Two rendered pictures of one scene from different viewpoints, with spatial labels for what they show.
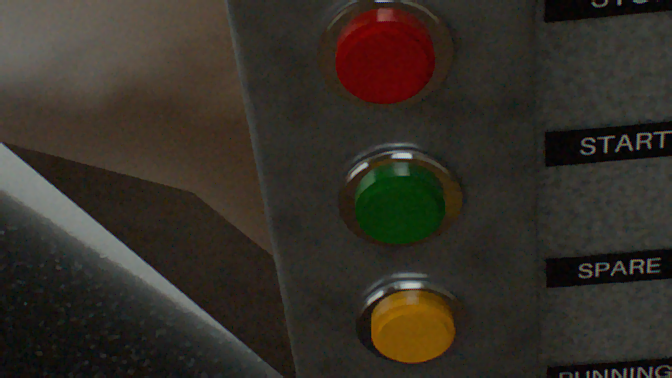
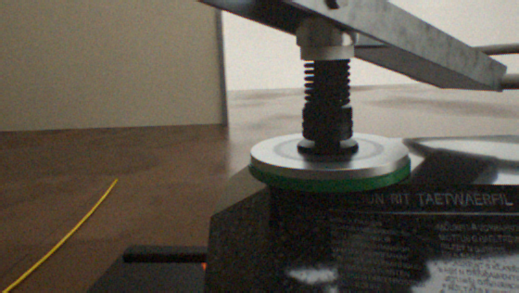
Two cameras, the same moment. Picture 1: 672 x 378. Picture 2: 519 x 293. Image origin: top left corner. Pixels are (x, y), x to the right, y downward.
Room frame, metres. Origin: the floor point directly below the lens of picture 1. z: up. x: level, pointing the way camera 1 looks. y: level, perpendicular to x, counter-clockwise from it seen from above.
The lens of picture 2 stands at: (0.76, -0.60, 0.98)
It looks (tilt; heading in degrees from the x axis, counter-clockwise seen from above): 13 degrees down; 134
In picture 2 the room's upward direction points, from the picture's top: 2 degrees counter-clockwise
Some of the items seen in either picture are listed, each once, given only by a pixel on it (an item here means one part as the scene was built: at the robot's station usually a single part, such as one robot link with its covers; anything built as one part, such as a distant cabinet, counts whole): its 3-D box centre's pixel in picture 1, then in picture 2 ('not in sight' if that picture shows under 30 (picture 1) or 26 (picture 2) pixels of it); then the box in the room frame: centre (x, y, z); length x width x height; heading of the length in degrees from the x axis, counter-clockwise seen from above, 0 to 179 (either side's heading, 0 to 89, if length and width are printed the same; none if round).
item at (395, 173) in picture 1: (399, 203); not in sight; (0.28, -0.02, 1.40); 0.03 x 0.01 x 0.03; 85
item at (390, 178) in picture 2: not in sight; (327, 154); (0.40, -0.10, 0.82); 0.22 x 0.22 x 0.04
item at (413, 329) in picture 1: (412, 326); not in sight; (0.28, -0.02, 1.35); 0.03 x 0.01 x 0.03; 85
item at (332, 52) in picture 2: not in sight; (326, 44); (0.40, -0.10, 0.97); 0.07 x 0.07 x 0.04
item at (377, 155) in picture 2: not in sight; (327, 152); (0.40, -0.10, 0.82); 0.21 x 0.21 x 0.01
